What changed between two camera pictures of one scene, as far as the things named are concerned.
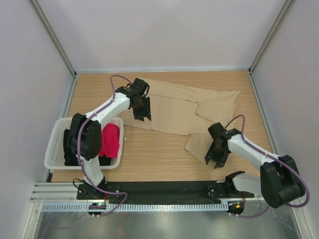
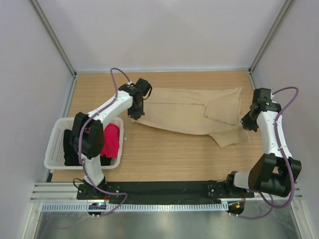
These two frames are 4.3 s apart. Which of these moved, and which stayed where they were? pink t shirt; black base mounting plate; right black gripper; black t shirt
Moved: right black gripper
Stayed: black t shirt; black base mounting plate; pink t shirt
